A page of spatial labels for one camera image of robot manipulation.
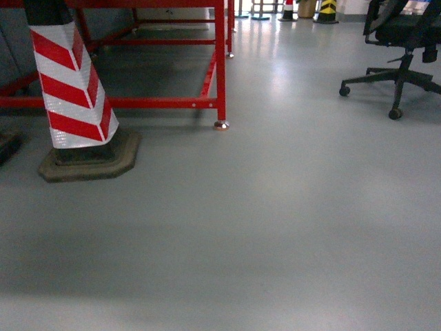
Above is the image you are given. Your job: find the red white striped bollard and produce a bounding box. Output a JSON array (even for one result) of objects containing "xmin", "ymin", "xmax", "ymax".
[{"xmin": 24, "ymin": 1, "xmax": 141, "ymax": 183}]

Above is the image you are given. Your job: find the red white traffic cone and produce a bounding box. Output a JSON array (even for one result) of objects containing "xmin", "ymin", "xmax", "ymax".
[{"xmin": 278, "ymin": 0, "xmax": 297, "ymax": 22}]

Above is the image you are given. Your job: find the yellow black striped cone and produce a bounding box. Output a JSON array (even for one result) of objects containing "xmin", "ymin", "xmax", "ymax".
[{"xmin": 313, "ymin": 0, "xmax": 338, "ymax": 25}]

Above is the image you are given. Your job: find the black office chair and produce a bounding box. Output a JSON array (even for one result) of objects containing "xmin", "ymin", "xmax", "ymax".
[{"xmin": 339, "ymin": 1, "xmax": 440, "ymax": 120}]

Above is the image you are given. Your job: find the red metal frame table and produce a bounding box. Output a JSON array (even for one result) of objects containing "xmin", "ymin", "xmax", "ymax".
[{"xmin": 1, "ymin": 1, "xmax": 229, "ymax": 130}]

